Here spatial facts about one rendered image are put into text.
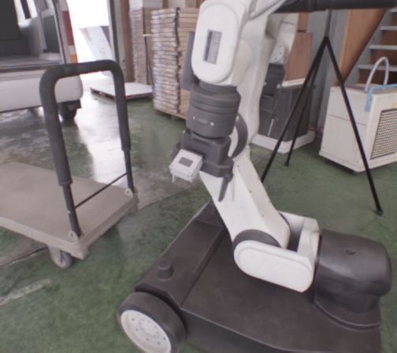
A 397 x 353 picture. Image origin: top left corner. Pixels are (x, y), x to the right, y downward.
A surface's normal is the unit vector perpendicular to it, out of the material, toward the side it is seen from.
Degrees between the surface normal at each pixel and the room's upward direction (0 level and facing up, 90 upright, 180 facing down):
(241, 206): 90
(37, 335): 0
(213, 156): 90
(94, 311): 0
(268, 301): 0
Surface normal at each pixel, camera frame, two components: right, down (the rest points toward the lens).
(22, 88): 0.65, 0.22
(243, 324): 0.00, -0.92
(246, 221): -0.44, 0.35
